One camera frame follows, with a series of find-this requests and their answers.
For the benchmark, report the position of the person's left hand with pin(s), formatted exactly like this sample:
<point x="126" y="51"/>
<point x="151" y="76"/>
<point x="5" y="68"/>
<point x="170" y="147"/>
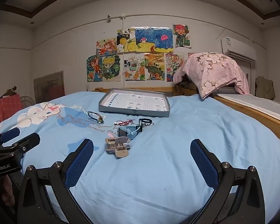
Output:
<point x="4" y="187"/>

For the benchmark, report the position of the blue wrist watch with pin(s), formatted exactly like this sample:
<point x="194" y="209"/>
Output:
<point x="129" y="131"/>

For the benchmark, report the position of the white mattress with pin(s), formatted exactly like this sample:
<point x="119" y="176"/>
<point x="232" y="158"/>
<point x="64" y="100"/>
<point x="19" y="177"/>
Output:
<point x="252" y="103"/>

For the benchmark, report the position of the beige hair claw clip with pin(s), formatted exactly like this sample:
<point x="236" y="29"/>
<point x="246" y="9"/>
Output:
<point x="117" y="145"/>

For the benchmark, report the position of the grey shallow tray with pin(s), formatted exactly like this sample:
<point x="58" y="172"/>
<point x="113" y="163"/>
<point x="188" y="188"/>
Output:
<point x="135" y="102"/>

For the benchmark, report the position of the red plaid cloth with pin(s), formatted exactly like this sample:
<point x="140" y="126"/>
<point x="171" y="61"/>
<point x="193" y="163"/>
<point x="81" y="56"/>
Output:
<point x="2" y="112"/>

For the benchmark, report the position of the wooden bed frame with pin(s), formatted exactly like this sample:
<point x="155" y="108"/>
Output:
<point x="254" y="116"/>

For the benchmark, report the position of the round standing fan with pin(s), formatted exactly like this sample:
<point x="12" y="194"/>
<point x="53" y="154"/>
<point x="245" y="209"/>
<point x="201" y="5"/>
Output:
<point x="26" y="102"/>

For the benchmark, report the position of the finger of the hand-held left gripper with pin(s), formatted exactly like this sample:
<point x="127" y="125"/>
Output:
<point x="25" y="142"/>
<point x="10" y="134"/>

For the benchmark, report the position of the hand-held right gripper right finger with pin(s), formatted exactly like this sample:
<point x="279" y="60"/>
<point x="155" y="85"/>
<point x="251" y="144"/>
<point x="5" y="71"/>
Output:
<point x="204" y="162"/>

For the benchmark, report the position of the white air conditioner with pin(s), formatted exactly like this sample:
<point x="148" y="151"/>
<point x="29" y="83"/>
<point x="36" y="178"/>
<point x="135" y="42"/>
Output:
<point x="238" y="47"/>

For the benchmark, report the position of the group of wall drawings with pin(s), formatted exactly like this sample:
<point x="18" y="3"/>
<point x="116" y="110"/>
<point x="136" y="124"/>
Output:
<point x="142" y="51"/>

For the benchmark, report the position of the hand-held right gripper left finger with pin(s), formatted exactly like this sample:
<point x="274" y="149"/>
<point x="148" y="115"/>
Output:
<point x="80" y="161"/>

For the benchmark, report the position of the pink floral pillow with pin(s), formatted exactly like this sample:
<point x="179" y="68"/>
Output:
<point x="214" y="70"/>

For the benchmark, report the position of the olive green hanging jacket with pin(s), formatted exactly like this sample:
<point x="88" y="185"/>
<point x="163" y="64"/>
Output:
<point x="266" y="87"/>

